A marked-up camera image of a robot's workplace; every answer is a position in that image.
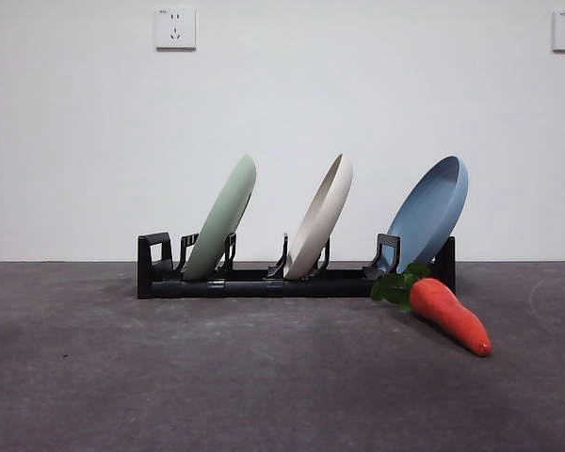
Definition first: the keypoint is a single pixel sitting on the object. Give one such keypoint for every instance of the green round plate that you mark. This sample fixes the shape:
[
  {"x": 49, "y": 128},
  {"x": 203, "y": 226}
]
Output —
[{"x": 226, "y": 212}]

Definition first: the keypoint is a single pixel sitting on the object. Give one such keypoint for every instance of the orange carrot with green leaves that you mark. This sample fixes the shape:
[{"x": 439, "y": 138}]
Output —
[{"x": 447, "y": 311}]

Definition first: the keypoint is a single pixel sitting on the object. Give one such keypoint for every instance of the beige round plate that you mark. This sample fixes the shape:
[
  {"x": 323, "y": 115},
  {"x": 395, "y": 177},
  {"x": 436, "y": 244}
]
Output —
[{"x": 321, "y": 219}]

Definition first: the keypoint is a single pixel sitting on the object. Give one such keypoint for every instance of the black plate rack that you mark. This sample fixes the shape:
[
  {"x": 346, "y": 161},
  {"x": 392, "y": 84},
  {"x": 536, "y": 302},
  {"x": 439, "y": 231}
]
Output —
[{"x": 249, "y": 287}]

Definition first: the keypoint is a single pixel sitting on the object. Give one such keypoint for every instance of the blue round plate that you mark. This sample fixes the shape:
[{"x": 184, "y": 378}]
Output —
[{"x": 428, "y": 212}]

